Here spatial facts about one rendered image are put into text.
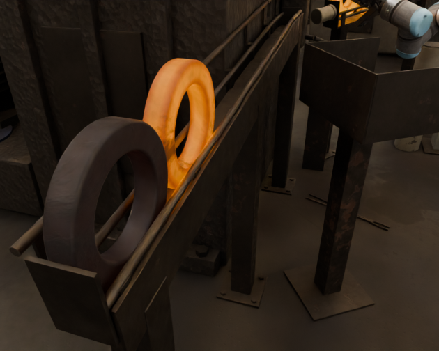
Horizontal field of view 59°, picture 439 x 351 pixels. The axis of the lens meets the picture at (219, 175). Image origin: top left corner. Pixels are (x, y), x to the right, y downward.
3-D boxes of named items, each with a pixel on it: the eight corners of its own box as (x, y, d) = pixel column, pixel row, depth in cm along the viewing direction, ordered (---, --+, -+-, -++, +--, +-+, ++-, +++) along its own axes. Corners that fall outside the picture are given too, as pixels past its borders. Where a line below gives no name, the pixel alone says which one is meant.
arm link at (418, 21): (414, 44, 142) (417, 24, 134) (387, 29, 149) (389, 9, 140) (433, 28, 143) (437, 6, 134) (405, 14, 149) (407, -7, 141)
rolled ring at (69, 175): (156, 90, 43) (130, 87, 44) (45, 196, 29) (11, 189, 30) (175, 212, 54) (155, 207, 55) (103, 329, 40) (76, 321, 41)
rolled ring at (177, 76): (196, 202, 62) (177, 198, 63) (223, 99, 67) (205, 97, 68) (150, 167, 45) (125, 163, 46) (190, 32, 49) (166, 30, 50)
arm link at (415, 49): (429, 46, 154) (435, 22, 143) (409, 65, 153) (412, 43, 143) (410, 36, 159) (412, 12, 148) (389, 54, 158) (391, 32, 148)
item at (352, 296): (322, 338, 104) (375, 74, 67) (281, 271, 126) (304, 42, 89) (386, 319, 109) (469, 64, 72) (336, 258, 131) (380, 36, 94)
